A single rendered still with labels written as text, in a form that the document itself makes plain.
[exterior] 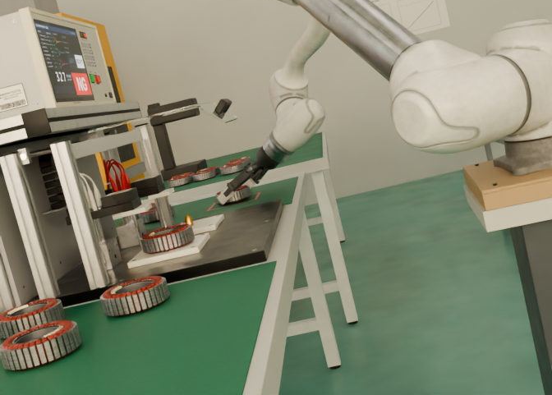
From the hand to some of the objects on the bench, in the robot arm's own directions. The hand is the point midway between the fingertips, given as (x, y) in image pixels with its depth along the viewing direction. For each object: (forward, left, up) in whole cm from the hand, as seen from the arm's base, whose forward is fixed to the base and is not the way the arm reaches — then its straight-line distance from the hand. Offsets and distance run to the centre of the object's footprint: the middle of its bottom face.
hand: (233, 193), depth 233 cm
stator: (+5, +111, -1) cm, 111 cm away
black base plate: (+6, +66, -2) cm, 66 cm away
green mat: (+28, +130, -1) cm, 133 cm away
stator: (+14, +129, 0) cm, 130 cm away
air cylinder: (+19, +54, 0) cm, 57 cm away
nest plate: (+5, +78, +1) cm, 78 cm away
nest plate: (+5, +54, 0) cm, 54 cm away
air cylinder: (+20, +78, +1) cm, 80 cm away
